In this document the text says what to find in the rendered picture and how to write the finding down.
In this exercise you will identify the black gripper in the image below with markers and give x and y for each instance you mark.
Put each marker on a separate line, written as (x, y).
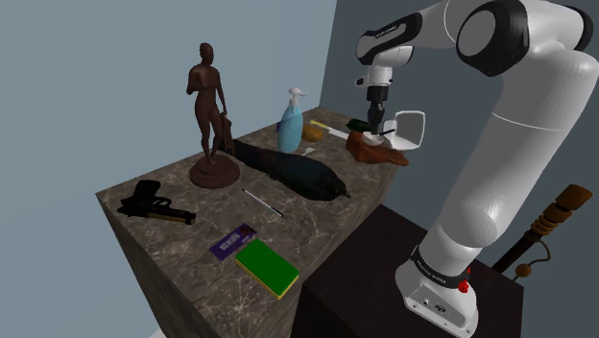
(376, 105)

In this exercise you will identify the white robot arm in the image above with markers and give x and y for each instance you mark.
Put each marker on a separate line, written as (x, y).
(524, 140)

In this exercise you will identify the small white utensil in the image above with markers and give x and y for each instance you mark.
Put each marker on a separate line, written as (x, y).
(309, 151)

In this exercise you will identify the blue spray bottle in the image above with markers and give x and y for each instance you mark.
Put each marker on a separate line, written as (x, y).
(290, 128)

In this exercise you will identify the white and black pen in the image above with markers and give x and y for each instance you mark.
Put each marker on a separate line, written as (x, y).
(262, 202)

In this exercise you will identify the dark robot stand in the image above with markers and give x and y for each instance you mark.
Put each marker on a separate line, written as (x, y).
(374, 262)

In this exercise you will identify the brown standing figure statue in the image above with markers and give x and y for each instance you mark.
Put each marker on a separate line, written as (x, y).
(208, 107)

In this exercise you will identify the green and yellow sponge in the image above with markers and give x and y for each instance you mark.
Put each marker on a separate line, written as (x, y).
(266, 267)

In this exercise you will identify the purple chocolate bar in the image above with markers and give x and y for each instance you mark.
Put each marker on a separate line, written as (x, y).
(231, 242)

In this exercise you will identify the black pistol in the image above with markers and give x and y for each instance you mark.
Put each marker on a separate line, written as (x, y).
(147, 201)

